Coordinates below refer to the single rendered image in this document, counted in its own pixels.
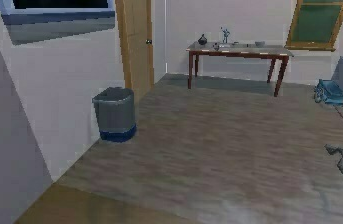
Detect blue-grey statuette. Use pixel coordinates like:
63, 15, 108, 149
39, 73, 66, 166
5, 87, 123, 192
221, 26, 231, 45

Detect grey bin with blue base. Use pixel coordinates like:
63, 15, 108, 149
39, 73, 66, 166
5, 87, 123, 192
91, 86, 138, 144

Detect blue box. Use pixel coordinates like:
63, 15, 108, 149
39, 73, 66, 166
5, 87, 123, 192
313, 78, 343, 106

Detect table with red-brown legs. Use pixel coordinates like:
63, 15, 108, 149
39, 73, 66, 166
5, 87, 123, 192
185, 41, 295, 98

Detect wooden room door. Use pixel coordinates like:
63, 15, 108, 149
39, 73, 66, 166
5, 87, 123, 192
114, 0, 155, 102

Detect wooden framed green window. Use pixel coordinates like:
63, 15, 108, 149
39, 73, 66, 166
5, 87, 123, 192
285, 0, 343, 52

